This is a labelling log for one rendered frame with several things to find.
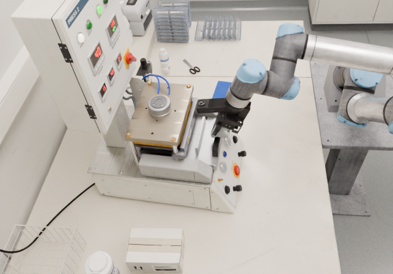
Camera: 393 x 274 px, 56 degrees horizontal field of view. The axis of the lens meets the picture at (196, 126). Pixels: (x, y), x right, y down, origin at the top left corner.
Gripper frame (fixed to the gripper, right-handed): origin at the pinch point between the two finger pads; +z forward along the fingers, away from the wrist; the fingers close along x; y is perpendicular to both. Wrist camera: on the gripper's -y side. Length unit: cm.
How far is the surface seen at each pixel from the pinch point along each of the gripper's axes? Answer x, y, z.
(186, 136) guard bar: -6.1, -8.6, -2.2
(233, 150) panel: 6.7, 12.2, 13.8
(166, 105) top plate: -1.0, -18.5, -8.3
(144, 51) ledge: 70, -39, 37
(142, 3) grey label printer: 92, -49, 23
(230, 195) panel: -12.2, 14.7, 16.3
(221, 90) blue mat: 49, 5, 25
